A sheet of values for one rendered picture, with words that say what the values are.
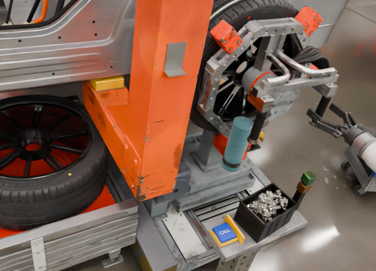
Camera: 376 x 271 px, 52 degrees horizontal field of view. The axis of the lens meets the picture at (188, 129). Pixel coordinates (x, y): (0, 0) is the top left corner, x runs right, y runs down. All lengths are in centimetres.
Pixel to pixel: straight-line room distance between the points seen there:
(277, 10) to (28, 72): 100
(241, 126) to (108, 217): 66
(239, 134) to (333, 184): 122
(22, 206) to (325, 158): 203
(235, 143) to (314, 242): 89
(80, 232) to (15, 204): 27
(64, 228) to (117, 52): 74
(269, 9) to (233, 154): 61
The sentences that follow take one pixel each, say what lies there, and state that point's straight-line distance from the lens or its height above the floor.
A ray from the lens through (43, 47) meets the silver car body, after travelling 159.
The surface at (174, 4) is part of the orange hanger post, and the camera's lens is 105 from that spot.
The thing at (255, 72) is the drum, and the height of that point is 91.
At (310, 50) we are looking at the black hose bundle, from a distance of 164.
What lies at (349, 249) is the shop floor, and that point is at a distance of 238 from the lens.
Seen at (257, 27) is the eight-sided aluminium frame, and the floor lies 112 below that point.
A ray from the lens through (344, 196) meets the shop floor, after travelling 266.
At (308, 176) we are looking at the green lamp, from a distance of 161.
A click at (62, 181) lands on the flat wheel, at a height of 50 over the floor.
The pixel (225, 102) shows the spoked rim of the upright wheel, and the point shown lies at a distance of 178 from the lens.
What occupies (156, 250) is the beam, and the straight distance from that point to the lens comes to 185.
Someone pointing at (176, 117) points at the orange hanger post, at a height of 91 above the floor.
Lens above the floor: 167
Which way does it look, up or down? 38 degrees down
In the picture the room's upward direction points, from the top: 12 degrees clockwise
